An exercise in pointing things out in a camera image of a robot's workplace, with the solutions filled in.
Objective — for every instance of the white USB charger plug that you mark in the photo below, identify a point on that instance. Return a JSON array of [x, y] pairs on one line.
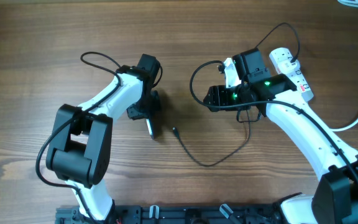
[[286, 66]]

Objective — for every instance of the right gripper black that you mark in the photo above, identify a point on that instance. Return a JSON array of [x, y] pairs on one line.
[[218, 94]]

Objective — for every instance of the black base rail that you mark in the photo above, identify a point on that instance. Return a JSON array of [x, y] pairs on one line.
[[252, 213]]

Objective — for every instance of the blue-screen Galaxy smartphone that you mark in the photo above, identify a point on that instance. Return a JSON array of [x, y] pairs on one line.
[[150, 128]]

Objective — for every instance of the white power strip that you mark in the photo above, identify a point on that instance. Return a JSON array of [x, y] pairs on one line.
[[296, 77]]

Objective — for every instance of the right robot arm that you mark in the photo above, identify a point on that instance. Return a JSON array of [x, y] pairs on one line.
[[283, 98]]

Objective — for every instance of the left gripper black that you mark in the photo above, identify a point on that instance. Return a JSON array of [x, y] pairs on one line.
[[133, 114]]

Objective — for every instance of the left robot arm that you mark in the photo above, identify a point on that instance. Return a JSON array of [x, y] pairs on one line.
[[78, 150]]

